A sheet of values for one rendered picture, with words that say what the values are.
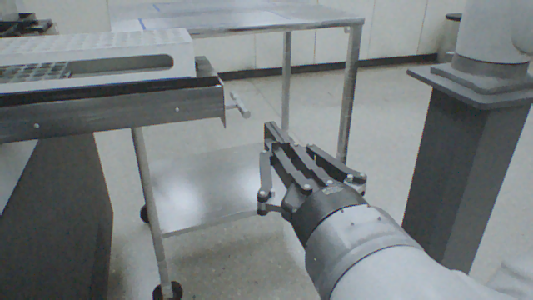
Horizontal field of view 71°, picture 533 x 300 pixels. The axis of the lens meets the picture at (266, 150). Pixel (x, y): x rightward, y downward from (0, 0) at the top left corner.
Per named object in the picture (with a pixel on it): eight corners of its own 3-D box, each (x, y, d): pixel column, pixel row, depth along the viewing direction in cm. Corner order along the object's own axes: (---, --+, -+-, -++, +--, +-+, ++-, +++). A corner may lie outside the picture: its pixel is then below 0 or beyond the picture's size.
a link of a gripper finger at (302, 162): (325, 186, 38) (337, 184, 38) (290, 137, 47) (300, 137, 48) (321, 217, 40) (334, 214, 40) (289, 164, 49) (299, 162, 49)
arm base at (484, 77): (474, 60, 102) (480, 40, 99) (549, 87, 83) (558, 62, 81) (417, 66, 97) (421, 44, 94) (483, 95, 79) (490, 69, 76)
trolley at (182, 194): (155, 313, 113) (94, 37, 73) (141, 221, 150) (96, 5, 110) (345, 254, 134) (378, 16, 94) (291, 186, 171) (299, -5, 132)
